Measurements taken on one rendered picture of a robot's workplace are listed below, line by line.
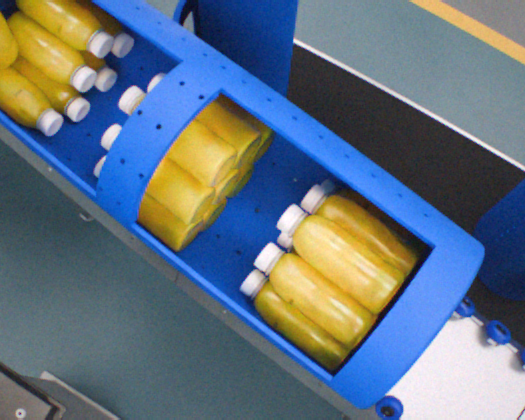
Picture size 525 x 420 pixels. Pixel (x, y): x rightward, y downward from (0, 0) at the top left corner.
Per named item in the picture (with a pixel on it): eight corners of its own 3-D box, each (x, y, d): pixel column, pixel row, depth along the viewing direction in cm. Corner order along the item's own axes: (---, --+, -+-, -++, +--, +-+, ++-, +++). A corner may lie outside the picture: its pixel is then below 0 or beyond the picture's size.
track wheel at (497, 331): (504, 350, 109) (512, 341, 108) (483, 334, 110) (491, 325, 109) (506, 338, 113) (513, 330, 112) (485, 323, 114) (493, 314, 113)
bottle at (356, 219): (423, 257, 96) (327, 183, 98) (393, 295, 97) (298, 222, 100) (424, 250, 102) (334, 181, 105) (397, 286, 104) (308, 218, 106)
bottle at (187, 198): (223, 186, 104) (138, 121, 106) (206, 191, 97) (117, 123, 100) (199, 222, 106) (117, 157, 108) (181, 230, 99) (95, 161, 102)
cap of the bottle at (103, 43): (109, 28, 108) (117, 34, 108) (103, 48, 111) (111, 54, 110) (93, 35, 105) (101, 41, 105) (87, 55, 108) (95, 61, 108)
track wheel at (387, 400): (406, 414, 105) (410, 406, 106) (383, 397, 106) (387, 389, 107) (390, 428, 108) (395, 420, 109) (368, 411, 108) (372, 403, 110)
